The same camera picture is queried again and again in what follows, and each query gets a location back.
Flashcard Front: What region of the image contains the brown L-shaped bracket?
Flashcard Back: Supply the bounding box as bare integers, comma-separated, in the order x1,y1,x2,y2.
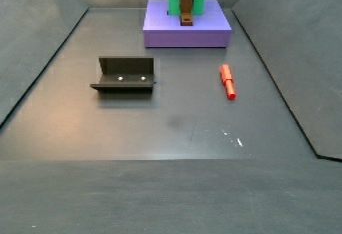
181,0,193,26

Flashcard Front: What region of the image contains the black angle fixture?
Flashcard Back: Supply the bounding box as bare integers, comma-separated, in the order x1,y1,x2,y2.
90,56,155,92

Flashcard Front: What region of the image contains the red peg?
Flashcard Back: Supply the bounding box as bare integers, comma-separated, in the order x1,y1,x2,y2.
219,64,237,100

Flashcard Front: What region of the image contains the purple base block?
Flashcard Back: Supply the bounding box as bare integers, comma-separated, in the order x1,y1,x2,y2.
143,0,233,48

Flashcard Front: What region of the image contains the left green block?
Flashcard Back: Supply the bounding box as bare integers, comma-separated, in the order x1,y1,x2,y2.
169,0,181,15

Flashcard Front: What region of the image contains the green block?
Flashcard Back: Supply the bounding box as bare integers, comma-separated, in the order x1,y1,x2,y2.
169,0,181,15
193,0,205,15

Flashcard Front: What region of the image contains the right green block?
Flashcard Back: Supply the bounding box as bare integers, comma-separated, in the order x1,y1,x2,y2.
193,0,205,15

